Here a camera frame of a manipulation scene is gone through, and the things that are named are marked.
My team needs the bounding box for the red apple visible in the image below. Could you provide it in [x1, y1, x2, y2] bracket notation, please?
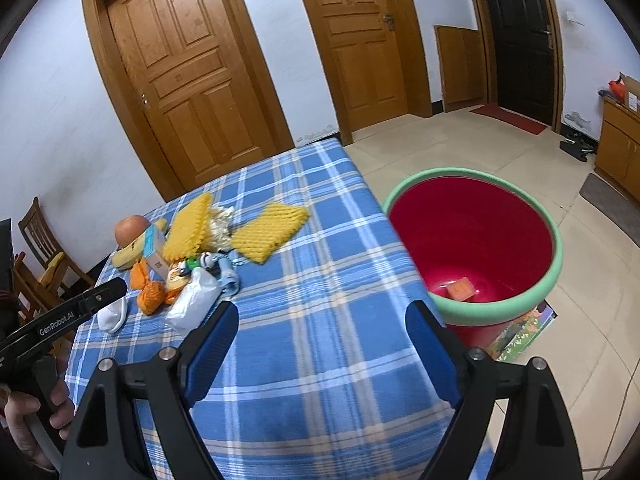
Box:
[115, 215, 151, 250]

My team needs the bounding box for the pair of dark shoes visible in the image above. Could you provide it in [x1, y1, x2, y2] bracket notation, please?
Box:
[559, 132, 596, 161]

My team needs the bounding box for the panelled wooden door with handle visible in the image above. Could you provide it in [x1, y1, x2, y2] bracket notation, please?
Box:
[290, 0, 433, 143]

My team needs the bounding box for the small wooden wall panel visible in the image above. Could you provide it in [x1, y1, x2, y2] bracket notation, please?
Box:
[434, 25, 488, 111]

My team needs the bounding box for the blue plaid tablecloth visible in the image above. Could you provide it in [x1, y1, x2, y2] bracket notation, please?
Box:
[67, 137, 501, 480]

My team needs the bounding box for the open cardboard box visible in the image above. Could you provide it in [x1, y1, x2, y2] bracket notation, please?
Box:
[617, 72, 640, 111]

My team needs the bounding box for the red doormat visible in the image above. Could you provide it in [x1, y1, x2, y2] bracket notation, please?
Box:
[470, 103, 548, 136]

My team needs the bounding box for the person's left hand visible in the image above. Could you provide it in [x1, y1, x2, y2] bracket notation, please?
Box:
[0, 376, 77, 468]

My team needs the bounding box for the grey floor mat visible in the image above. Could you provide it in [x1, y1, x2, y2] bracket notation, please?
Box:
[580, 173, 640, 248]

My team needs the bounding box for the yellow foam fruit net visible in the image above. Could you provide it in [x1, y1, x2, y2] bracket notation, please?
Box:
[161, 192, 213, 263]
[231, 202, 311, 266]

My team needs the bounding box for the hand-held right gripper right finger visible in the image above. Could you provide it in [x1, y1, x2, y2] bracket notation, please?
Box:
[405, 300, 583, 480]

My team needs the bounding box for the crumpled white tissue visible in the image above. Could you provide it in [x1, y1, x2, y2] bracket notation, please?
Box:
[207, 205, 236, 253]

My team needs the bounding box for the white blue cardboard box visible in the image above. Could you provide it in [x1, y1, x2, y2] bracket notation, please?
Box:
[142, 227, 173, 281]

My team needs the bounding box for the orange plastic bag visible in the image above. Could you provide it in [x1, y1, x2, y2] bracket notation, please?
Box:
[599, 80, 626, 103]

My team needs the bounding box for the grey cable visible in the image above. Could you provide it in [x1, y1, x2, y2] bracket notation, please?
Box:
[25, 412, 63, 473]

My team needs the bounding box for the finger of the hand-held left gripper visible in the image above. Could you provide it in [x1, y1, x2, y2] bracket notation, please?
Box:
[75, 278, 129, 321]

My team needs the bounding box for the wooden floor cabinet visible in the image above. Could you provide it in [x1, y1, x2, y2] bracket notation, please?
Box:
[595, 97, 640, 201]

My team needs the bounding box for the red bucket with green rim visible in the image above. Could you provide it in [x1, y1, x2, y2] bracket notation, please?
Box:
[382, 167, 564, 356]

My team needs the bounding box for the white plastic packet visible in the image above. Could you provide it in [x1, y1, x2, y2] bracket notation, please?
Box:
[165, 267, 222, 332]

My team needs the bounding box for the small orange packet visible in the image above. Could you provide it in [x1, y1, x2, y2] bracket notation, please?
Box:
[446, 277, 476, 302]

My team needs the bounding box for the black entrance door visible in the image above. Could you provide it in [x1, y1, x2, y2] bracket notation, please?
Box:
[462, 0, 563, 131]

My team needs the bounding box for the colourful picture book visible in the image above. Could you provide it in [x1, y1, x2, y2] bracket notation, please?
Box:
[480, 300, 558, 363]

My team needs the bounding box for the black object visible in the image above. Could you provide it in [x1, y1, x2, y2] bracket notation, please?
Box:
[0, 217, 15, 311]

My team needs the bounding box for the yellow banana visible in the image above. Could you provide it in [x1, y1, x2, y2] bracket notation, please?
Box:
[111, 217, 168, 268]

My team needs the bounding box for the wooden chair with yellow cushion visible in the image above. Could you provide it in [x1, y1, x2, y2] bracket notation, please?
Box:
[19, 197, 96, 301]

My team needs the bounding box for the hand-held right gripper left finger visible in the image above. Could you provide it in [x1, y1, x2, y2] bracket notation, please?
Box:
[60, 301, 240, 480]

